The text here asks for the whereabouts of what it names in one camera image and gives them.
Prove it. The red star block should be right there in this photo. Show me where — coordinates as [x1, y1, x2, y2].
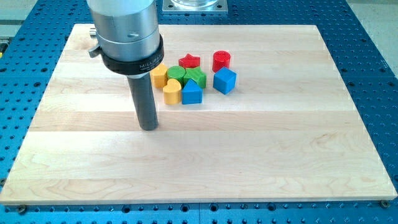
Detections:
[178, 54, 201, 68]

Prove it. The left board clamp screw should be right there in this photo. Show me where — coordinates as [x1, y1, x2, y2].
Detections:
[16, 205, 27, 215]

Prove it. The yellow heart block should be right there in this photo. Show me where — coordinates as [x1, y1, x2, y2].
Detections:
[163, 78, 182, 105]

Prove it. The blue triangle block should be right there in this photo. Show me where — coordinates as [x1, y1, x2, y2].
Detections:
[182, 79, 203, 105]

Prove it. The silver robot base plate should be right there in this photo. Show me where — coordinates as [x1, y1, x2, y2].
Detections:
[162, 0, 228, 14]

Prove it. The board clamp screw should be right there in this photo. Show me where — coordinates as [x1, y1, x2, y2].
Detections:
[16, 205, 27, 215]
[379, 200, 391, 208]

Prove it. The light wooden board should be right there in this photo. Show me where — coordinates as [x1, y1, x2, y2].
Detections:
[1, 24, 397, 205]

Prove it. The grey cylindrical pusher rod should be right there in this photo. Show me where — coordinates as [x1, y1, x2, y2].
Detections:
[127, 73, 158, 131]

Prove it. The right board clamp screw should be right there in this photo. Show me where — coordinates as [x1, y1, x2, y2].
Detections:
[379, 200, 391, 208]

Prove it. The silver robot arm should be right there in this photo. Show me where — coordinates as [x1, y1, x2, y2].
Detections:
[87, 0, 164, 131]

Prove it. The red cylinder block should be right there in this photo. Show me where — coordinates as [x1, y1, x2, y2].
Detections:
[212, 50, 231, 72]

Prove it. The blue cube block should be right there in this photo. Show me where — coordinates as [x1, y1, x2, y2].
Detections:
[213, 67, 237, 95]

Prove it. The black tool changer ring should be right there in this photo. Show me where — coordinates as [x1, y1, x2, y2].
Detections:
[100, 34, 164, 75]

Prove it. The yellow hexagon block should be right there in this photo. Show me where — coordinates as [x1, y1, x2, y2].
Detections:
[150, 63, 168, 88]

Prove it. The green star block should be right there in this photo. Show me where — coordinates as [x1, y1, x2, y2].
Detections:
[183, 67, 207, 89]

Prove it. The green cylinder block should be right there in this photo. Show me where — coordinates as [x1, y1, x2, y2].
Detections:
[167, 66, 186, 86]

